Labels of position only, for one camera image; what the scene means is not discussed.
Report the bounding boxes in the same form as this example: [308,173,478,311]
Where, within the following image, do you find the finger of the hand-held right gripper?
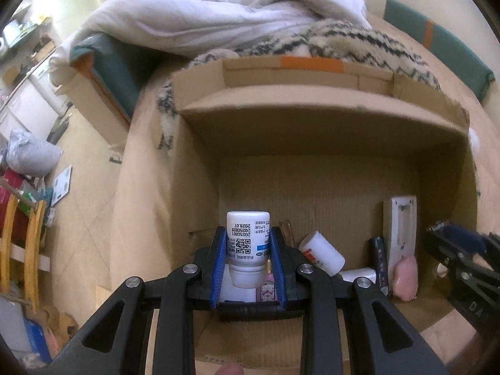
[425,227,500,331]
[445,222,500,260]

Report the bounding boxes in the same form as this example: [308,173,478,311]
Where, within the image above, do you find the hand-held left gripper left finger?
[47,224,227,375]

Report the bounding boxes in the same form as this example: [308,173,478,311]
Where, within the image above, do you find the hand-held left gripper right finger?
[270,226,450,375]

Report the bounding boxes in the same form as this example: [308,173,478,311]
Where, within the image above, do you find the pink perfume bottle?
[258,271,279,302]

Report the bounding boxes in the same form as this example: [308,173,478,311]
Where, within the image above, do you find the white bottle with blue label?
[227,211,271,288]

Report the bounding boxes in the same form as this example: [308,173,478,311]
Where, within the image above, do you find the white earbuds case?
[219,281,256,303]

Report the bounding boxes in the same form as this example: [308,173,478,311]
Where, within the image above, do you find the dark gold cylindrical tube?
[278,221,294,248]

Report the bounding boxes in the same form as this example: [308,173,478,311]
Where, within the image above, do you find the white bottle with red label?
[299,231,346,277]

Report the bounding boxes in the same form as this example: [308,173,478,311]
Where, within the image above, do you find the white remote control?
[383,194,418,260]

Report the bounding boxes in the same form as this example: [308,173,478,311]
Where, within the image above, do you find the black rectangular device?
[371,236,391,295]

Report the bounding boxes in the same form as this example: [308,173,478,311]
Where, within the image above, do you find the white charger plug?
[342,266,378,286]

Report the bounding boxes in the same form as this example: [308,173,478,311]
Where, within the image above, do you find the brown cardboard box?
[170,57,479,368]

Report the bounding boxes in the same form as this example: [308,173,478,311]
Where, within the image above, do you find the white bathroom scale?
[51,164,74,206]

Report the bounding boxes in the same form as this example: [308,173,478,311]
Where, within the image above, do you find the yellow wooden chair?
[0,180,51,313]

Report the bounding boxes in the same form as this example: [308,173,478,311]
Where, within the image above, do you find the green cushion with orange stripe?
[383,0,495,102]
[69,33,157,126]

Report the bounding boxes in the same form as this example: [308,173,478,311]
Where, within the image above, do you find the blue box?
[23,316,53,364]

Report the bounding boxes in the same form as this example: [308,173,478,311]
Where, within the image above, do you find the grey stuffed bag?
[6,129,63,176]

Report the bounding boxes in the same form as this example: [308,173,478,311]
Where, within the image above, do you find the red bag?
[0,168,24,243]

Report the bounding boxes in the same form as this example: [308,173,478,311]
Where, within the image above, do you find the black and cream patterned blanket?
[156,19,442,151]

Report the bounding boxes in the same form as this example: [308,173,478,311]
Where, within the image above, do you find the white duvet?
[47,0,368,87]

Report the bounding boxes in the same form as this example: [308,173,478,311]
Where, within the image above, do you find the cream wooden bed frame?
[55,80,131,151]

